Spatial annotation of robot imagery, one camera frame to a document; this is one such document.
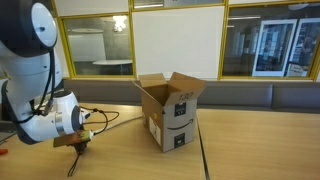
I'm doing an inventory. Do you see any white braided rope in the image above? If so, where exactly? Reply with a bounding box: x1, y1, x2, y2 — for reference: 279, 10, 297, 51
108, 115, 144, 131

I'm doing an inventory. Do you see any white wall panel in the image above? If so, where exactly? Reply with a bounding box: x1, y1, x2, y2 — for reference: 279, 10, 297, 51
132, 5, 225, 80

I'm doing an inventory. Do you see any grey upholstered bench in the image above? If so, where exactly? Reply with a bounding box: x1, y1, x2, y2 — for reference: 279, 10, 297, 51
63, 79, 320, 114

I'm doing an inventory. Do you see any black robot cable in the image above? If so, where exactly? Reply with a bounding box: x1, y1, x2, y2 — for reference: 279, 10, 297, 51
31, 49, 120, 136

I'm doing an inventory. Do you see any round white table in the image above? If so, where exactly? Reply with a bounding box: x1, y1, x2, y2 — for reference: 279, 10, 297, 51
92, 59, 134, 76

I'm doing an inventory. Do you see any open cardboard shipping box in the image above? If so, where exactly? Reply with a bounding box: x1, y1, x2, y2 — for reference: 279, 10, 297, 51
131, 71, 207, 154

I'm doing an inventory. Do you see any white framed display cabinet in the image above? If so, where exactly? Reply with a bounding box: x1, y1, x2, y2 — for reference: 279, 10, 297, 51
252, 18, 298, 78
285, 17, 320, 78

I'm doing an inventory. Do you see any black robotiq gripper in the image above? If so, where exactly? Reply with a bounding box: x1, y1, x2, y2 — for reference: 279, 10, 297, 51
73, 141, 90, 150

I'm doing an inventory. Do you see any black gadget with cord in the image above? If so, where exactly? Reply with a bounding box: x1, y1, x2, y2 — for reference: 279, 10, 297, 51
67, 145, 88, 178

